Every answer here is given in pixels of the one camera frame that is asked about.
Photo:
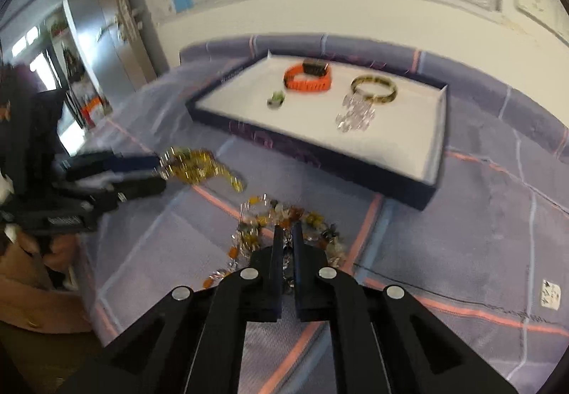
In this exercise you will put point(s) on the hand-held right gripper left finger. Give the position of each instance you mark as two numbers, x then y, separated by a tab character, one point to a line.
278	252

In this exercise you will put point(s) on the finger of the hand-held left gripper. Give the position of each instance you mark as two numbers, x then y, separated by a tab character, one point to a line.
138	188
133	163

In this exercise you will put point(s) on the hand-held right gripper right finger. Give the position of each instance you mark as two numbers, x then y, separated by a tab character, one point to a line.
298	252

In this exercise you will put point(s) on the dark blue white-lined tray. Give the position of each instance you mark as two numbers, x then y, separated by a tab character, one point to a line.
311	140

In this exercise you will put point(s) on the person's left forearm tan sleeve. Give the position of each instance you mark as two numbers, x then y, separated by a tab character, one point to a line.
31	300

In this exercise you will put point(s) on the person's left hand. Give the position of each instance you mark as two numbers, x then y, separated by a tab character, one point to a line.
62	252

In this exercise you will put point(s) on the potted plant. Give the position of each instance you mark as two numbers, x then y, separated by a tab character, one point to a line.
58	27

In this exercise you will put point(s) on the tortoiseshell bangle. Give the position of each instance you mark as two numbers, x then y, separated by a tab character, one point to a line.
384	97

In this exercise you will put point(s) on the white blanket label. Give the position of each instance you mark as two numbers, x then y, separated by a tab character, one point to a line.
550	294

